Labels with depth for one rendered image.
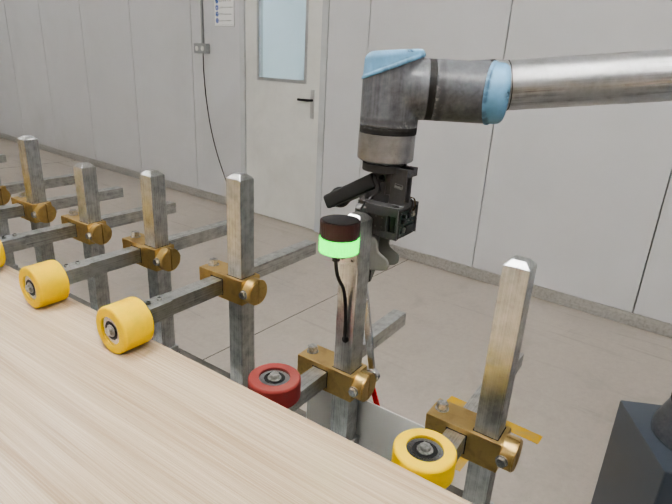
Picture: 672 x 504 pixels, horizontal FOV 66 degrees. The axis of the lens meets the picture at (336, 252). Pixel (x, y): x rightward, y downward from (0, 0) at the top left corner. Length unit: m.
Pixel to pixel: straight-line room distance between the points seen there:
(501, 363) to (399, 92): 0.41
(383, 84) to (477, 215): 2.84
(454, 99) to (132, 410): 0.63
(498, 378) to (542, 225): 2.73
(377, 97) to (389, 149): 0.08
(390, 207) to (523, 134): 2.64
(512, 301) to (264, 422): 0.36
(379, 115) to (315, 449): 0.47
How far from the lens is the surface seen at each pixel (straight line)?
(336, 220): 0.75
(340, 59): 4.08
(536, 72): 0.97
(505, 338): 0.73
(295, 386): 0.79
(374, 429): 0.97
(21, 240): 1.34
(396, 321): 1.09
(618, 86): 1.01
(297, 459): 0.68
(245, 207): 0.94
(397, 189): 0.82
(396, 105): 0.79
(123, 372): 0.86
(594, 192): 3.34
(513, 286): 0.70
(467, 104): 0.80
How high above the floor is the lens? 1.36
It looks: 20 degrees down
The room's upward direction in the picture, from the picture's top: 3 degrees clockwise
